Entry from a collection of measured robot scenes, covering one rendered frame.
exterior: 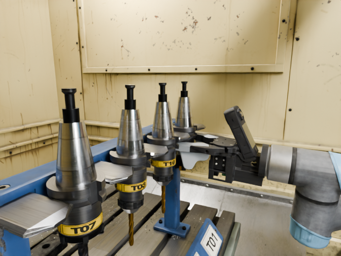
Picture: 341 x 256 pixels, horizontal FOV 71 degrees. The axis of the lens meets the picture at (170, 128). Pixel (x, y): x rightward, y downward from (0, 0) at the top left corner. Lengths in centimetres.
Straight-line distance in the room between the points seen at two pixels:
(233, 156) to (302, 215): 17
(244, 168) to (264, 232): 48
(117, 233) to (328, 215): 52
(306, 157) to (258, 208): 57
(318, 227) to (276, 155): 16
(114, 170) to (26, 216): 12
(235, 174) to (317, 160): 16
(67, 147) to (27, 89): 115
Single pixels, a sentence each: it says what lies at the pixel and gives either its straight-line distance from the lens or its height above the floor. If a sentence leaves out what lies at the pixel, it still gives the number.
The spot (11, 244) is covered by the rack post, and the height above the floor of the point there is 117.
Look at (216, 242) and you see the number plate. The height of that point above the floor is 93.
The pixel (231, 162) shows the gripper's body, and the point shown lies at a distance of 52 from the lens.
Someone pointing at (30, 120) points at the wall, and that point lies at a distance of 142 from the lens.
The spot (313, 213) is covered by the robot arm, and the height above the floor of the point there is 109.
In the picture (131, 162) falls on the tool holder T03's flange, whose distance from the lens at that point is 35.
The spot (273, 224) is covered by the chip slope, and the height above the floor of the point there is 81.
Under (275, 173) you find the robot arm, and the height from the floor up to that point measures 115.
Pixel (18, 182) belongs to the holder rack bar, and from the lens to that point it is 32.
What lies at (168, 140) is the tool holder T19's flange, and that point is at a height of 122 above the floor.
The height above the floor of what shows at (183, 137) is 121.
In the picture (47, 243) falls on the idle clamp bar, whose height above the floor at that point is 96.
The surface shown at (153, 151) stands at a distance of 41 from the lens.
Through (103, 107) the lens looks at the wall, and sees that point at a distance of 129.
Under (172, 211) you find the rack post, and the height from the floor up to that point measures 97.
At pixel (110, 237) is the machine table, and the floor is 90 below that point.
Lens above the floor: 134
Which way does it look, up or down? 12 degrees down
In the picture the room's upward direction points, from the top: straight up
